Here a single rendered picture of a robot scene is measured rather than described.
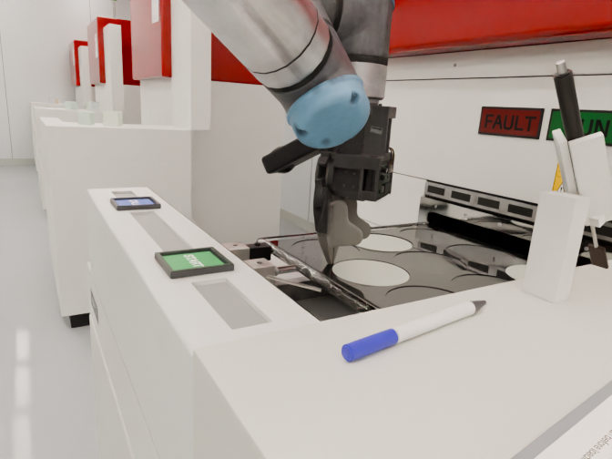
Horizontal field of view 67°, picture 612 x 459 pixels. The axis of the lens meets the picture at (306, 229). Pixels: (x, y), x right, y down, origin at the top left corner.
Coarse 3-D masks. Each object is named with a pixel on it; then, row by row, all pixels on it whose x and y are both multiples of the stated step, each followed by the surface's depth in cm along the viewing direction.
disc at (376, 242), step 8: (368, 240) 75; (376, 240) 75; (384, 240) 76; (392, 240) 76; (400, 240) 76; (368, 248) 71; (376, 248) 71; (384, 248) 71; (392, 248) 71; (400, 248) 72; (408, 248) 72
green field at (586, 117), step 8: (584, 112) 67; (552, 120) 71; (560, 120) 70; (584, 120) 67; (592, 120) 66; (600, 120) 65; (608, 120) 64; (552, 128) 71; (560, 128) 70; (584, 128) 67; (592, 128) 66; (600, 128) 65; (608, 128) 64; (552, 136) 71; (608, 136) 64
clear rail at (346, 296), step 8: (264, 240) 70; (272, 248) 68; (280, 256) 65; (288, 256) 64; (288, 264) 63; (296, 264) 62; (304, 264) 61; (304, 272) 60; (312, 272) 58; (312, 280) 58; (320, 280) 57; (328, 280) 56; (328, 288) 55; (336, 288) 54; (344, 288) 54; (336, 296) 54; (344, 296) 52; (352, 296) 51; (352, 304) 51; (360, 304) 50; (368, 304) 49
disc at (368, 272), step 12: (336, 264) 62; (348, 264) 63; (360, 264) 63; (372, 264) 64; (384, 264) 64; (348, 276) 58; (360, 276) 58; (372, 276) 59; (384, 276) 59; (396, 276) 59; (408, 276) 60
